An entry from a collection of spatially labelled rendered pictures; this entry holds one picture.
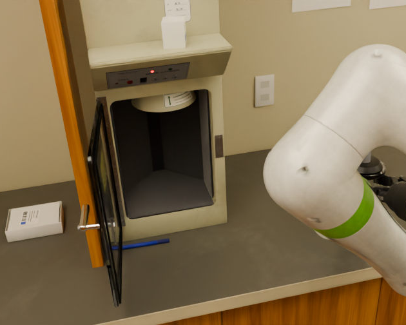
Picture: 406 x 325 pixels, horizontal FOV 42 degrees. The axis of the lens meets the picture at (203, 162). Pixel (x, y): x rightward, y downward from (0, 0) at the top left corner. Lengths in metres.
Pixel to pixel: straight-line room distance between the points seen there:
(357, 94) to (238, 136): 1.21
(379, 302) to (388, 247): 0.66
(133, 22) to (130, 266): 0.63
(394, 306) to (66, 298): 0.91
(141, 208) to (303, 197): 0.85
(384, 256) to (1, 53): 1.26
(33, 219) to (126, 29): 0.67
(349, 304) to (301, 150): 0.87
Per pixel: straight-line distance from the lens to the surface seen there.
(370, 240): 0.92
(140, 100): 1.42
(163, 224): 1.54
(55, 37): 1.20
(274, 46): 1.87
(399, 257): 1.02
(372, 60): 0.79
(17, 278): 1.53
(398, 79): 0.78
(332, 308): 1.55
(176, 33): 1.22
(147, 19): 1.29
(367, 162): 1.42
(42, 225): 1.63
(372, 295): 1.59
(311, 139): 0.76
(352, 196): 0.81
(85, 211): 1.23
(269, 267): 1.44
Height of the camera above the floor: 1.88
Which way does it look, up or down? 29 degrees down
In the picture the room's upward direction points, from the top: 4 degrees counter-clockwise
